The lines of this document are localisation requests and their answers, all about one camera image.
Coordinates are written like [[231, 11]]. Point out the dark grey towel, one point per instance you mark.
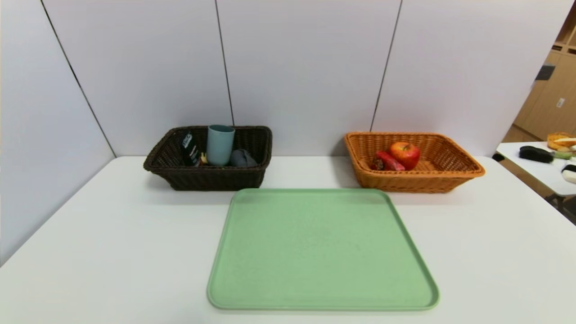
[[243, 158]]

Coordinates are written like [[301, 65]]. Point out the blue-grey plastic cup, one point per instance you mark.
[[220, 146]]

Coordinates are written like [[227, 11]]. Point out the yellow green pasta spoon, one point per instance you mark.
[[203, 159]]

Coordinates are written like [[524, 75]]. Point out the dark glass cone bottle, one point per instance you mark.
[[190, 150]]

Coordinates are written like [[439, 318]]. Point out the red juice carton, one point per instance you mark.
[[389, 162]]

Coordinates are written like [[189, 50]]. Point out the red apple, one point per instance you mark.
[[405, 155]]

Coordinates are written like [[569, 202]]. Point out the dark brown wicker basket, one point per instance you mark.
[[216, 180]]

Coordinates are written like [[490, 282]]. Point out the orange wicker basket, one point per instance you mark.
[[405, 182]]

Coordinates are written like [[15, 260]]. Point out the light green plastic tray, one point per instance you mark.
[[315, 256]]

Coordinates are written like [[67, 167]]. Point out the wooden cabinet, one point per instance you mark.
[[549, 112]]

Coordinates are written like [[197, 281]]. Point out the orange woven bowl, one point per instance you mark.
[[558, 141]]

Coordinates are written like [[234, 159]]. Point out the white rounded object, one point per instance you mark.
[[570, 174]]

